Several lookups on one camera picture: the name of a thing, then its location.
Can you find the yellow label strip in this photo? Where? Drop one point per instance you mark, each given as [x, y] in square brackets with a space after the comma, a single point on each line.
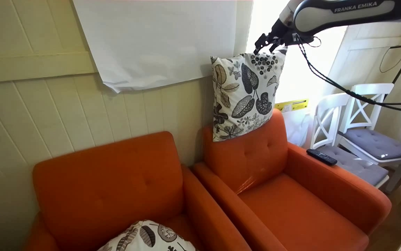
[293, 105]

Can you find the black remote control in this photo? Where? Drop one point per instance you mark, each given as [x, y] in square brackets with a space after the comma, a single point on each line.
[324, 158]

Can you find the near white wooden chair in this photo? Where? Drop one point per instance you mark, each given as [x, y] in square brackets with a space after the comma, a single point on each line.
[326, 120]

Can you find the near grey seat cushion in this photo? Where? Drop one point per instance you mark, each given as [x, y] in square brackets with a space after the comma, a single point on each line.
[371, 173]

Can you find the white wooden chair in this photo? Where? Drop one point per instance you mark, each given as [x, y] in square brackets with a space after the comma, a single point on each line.
[326, 120]
[363, 112]

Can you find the right orange armchair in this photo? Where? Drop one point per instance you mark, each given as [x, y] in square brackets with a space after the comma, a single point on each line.
[283, 200]

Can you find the left orange armchair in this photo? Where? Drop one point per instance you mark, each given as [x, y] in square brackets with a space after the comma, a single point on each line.
[88, 197]

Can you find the leaf patterned white pillow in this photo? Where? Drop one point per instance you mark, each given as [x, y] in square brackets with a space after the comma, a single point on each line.
[244, 91]

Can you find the far grey seat cushion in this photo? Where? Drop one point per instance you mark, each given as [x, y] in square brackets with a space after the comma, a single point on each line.
[374, 144]

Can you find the orange armchair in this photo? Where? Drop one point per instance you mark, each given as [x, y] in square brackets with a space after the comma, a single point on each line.
[283, 200]
[88, 197]

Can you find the white sheet on wall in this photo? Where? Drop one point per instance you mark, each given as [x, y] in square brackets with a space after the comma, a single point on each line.
[141, 45]

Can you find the patterned pillow on left armchair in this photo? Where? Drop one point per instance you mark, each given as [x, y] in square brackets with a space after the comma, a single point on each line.
[148, 236]

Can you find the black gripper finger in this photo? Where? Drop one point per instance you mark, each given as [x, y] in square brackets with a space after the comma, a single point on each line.
[260, 45]
[273, 48]

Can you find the far white wooden chair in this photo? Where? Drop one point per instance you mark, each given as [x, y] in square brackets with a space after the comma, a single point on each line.
[363, 112]

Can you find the grey seat cushion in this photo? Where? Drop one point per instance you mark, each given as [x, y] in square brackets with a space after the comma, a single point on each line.
[371, 173]
[374, 144]

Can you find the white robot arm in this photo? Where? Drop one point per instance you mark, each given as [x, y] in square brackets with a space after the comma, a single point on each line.
[301, 20]

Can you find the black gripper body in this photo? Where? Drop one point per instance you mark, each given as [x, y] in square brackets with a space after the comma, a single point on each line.
[282, 34]

